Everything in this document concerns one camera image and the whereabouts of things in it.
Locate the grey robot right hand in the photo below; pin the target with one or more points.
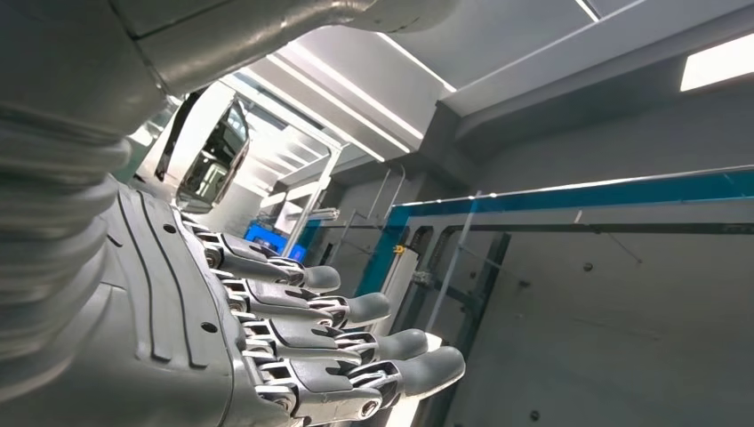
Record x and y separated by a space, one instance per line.
165 330

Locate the blue plastic crate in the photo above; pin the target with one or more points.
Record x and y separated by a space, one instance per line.
265 238

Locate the robot head black visor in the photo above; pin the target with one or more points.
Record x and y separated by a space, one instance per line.
218 159

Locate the aluminium profile rack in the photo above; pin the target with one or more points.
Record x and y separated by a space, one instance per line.
315 194

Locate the glass partition blue stripe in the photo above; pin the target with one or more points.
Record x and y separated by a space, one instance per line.
559 194

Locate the ceiling light panel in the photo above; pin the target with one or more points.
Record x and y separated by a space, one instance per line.
716 62

